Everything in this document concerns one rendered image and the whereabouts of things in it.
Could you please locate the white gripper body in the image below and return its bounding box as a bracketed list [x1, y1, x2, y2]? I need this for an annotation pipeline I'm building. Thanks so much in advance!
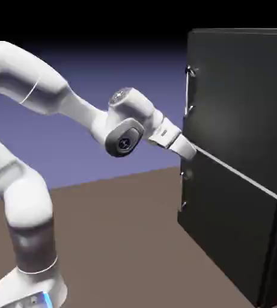
[169, 134, 197, 161]

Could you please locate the black cabinet door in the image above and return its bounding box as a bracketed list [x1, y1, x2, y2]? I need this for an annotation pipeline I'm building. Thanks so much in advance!
[183, 29, 277, 200]
[177, 147, 277, 307]

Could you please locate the black cabinet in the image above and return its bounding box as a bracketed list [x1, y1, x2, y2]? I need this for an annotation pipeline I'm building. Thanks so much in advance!
[177, 28, 277, 308]

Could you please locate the silver door handle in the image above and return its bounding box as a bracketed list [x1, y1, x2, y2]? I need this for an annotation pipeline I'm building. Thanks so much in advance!
[184, 64, 196, 118]
[179, 170, 191, 212]

